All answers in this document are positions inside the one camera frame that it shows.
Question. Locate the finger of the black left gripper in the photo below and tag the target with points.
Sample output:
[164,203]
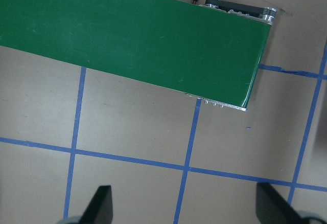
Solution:
[99,209]

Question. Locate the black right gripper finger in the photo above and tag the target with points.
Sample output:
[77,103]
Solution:
[271,207]

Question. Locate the green conveyor belt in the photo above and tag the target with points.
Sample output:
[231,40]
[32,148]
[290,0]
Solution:
[211,51]

